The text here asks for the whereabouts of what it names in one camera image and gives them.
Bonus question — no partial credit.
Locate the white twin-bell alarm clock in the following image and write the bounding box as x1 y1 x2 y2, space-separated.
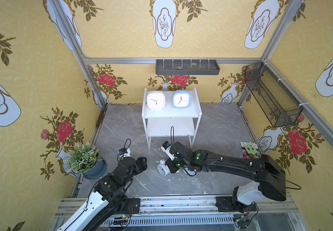
157 159 171 176

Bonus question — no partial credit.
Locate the blue square alarm clock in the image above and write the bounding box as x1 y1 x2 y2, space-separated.
172 90 191 109

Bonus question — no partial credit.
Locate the white square alarm clock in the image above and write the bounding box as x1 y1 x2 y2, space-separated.
146 90 166 110

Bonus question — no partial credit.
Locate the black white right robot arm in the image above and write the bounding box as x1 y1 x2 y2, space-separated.
160 141 286 213

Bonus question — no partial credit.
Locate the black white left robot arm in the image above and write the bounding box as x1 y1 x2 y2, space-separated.
58 157 147 231

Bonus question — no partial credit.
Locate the white two-tier shelf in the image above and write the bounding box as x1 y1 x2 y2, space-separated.
141 88 202 148

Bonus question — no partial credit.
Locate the potted green plant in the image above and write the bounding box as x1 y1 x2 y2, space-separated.
67 142 107 180

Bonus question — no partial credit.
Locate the pink white seed packet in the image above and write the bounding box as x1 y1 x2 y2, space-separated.
240 142 260 159

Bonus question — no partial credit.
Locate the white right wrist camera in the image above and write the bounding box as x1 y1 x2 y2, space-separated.
161 141 175 161

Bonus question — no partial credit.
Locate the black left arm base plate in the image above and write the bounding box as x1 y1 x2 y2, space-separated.
123 198 140 215

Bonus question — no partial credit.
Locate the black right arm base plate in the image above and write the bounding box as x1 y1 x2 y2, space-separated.
216 196 258 213

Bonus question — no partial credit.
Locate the grey wall-mounted tray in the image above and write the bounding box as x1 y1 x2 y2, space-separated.
155 59 220 76

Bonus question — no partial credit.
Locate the aluminium slotted base rail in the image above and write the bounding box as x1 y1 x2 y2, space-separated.
50 193 309 231

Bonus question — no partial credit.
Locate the black wire mesh basket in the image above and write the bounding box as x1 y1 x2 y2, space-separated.
244 63 303 127

